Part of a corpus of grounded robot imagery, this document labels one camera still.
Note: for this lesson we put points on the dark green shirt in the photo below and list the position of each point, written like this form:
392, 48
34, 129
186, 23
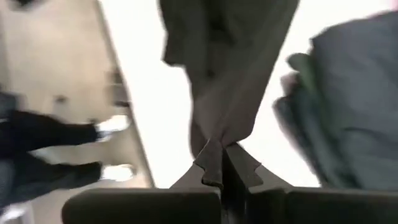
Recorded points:
300, 71

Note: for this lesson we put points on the black garment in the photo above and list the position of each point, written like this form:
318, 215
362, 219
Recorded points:
230, 77

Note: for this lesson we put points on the dark grey garment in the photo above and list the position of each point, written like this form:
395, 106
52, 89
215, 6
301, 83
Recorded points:
357, 109

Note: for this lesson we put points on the person's foot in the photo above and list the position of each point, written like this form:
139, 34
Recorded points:
118, 172
113, 123

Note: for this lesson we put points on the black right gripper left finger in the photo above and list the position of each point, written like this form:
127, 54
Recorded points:
140, 208

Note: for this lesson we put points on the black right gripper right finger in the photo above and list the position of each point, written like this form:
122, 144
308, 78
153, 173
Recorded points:
311, 208

